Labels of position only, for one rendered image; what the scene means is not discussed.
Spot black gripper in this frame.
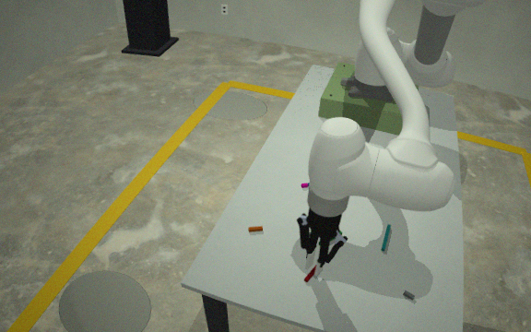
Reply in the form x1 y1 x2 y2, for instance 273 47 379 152
297 208 348 276

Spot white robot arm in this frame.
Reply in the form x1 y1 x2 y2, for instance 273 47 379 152
307 0 486 217

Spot red rod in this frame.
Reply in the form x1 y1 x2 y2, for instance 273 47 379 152
304 266 316 282

